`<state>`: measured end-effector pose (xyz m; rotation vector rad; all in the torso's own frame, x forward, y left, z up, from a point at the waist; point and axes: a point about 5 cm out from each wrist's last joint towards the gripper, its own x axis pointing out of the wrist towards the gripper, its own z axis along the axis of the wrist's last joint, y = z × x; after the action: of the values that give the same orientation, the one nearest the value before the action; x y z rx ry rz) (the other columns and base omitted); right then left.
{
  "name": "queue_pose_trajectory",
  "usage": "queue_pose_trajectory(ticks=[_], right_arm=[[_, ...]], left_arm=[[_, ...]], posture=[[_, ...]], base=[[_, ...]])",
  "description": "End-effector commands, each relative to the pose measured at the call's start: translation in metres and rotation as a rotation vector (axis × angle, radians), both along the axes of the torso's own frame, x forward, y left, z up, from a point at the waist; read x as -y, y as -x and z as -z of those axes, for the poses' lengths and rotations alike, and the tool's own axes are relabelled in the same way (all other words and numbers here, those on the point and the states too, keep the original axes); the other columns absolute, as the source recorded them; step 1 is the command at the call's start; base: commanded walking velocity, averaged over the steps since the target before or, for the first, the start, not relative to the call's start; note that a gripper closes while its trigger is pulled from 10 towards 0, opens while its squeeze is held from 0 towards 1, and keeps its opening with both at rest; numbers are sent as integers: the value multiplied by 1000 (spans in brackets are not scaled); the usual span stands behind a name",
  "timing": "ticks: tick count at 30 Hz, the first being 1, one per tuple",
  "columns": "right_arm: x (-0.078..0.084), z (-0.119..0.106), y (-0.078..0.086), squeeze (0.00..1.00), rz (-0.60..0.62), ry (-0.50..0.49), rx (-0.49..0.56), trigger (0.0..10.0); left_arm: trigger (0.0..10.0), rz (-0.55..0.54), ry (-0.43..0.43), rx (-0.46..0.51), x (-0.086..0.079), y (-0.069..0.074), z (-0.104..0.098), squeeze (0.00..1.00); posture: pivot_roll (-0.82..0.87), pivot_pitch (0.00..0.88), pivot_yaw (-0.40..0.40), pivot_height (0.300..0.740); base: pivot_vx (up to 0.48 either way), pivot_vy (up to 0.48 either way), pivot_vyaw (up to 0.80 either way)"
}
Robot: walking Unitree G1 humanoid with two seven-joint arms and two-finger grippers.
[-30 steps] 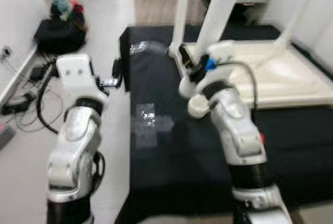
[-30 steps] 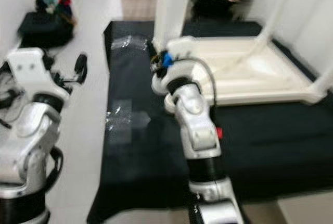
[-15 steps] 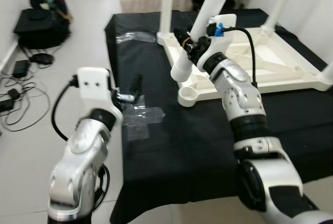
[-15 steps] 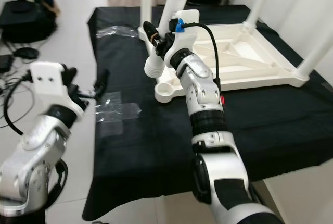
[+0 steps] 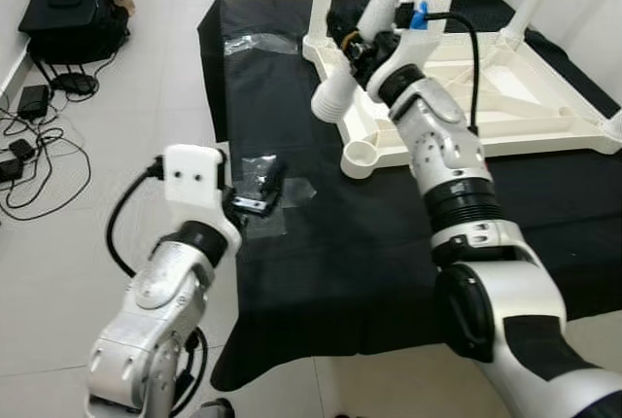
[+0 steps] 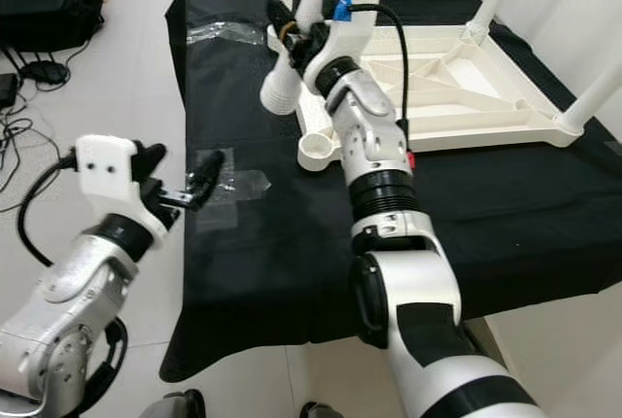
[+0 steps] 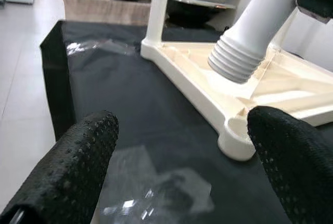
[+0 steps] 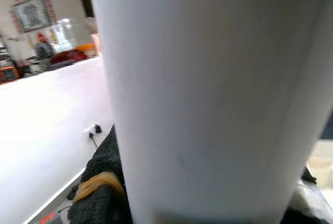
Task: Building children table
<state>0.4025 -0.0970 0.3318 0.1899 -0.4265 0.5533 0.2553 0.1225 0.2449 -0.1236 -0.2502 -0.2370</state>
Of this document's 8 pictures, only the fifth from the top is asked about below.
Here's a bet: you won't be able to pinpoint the black power adapter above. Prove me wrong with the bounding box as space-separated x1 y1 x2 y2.
17 85 52 121

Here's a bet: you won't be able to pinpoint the clear plastic bag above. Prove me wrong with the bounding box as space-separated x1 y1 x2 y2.
225 34 301 58
233 154 318 240

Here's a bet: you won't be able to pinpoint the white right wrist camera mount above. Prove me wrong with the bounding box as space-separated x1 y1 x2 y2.
367 0 459 101

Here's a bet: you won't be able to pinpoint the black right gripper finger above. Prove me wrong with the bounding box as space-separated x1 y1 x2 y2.
327 11 366 55

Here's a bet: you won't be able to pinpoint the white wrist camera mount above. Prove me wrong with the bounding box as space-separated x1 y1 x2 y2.
367 0 459 101
163 144 243 260

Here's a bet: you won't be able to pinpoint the tangled black floor cables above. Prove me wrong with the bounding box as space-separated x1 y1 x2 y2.
0 49 94 224

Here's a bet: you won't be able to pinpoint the black case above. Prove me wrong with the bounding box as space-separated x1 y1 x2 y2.
19 0 130 65

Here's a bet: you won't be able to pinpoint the black power strip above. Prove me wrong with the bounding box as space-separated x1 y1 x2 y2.
0 139 39 185

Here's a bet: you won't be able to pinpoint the white plastic children table top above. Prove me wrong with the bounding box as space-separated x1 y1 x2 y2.
303 31 622 182

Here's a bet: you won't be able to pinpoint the black oval floor object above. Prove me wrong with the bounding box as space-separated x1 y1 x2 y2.
49 73 99 99

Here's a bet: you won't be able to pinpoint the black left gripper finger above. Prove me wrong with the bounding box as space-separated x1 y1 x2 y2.
255 155 289 211

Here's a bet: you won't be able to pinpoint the black tablecloth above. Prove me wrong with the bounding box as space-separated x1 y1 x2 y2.
197 0 622 392

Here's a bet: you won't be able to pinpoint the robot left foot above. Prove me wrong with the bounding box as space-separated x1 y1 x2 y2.
190 399 235 418

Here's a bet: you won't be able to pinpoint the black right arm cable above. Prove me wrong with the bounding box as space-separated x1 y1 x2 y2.
418 12 483 133

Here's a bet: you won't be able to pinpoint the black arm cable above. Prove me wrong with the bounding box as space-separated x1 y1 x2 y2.
105 160 169 279
418 12 483 133

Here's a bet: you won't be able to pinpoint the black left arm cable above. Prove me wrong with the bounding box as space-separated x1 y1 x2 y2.
105 160 169 279

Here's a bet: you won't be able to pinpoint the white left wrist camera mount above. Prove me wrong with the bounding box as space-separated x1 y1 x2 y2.
163 144 243 260

